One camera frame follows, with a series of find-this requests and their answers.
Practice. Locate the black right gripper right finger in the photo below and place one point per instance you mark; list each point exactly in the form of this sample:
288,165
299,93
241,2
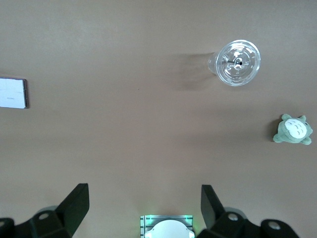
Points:
223,223

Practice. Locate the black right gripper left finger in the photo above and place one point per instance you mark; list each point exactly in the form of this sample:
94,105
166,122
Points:
62,218

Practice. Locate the purple small box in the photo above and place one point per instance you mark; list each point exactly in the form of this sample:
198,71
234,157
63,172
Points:
12,93

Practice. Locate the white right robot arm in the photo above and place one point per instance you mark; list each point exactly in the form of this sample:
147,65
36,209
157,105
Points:
168,230

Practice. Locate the brown table cover sheet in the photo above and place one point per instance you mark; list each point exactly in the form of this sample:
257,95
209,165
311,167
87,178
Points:
123,124

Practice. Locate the grey totoro plush toy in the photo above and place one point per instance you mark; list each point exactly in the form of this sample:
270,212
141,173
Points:
292,129

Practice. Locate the clear plastic cup with lid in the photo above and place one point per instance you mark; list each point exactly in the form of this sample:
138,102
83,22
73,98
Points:
237,63

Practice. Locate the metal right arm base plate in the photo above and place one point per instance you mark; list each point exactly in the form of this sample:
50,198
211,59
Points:
143,225

